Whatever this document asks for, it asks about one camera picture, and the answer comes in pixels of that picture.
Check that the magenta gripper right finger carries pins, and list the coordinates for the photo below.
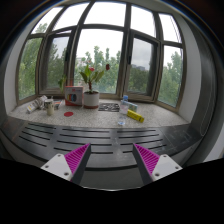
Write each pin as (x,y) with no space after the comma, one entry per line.
(152,166)

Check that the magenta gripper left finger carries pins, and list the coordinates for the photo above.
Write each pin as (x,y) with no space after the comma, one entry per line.
(70,166)

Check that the clear plastic water bottle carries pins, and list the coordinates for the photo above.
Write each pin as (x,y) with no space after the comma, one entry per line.
(124,105)

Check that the black slotted radiator cover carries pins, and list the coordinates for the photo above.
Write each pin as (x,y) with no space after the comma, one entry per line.
(110,148)

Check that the red round coaster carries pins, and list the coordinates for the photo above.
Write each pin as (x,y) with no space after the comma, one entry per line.
(68,114)

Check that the yellow rectangular box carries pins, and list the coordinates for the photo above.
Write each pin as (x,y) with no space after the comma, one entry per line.
(135,116)

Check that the small clear glass cup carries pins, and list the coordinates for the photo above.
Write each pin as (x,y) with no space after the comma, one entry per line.
(122,119)

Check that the light green box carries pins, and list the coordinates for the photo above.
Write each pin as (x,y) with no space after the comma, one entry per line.
(133,106)

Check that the small colourful item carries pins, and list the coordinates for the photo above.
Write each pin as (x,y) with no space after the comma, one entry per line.
(58,104)

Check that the white mug with pattern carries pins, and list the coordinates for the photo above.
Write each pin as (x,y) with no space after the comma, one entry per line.
(49,106)

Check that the black patterned mat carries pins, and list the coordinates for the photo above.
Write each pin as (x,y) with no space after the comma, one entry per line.
(110,107)

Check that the white pot with plant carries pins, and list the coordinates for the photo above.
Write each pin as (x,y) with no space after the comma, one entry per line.
(91,76)

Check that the red and white box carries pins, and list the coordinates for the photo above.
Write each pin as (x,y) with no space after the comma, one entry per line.
(73,95)

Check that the dark bay window frame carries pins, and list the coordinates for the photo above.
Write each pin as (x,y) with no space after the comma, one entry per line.
(141,40)

